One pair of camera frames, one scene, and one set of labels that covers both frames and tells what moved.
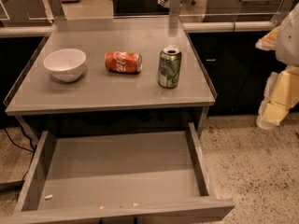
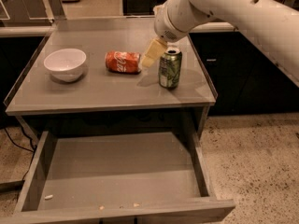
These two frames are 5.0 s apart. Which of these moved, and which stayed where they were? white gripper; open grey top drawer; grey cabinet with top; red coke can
Moved: white gripper
Stayed: red coke can; grey cabinet with top; open grey top drawer
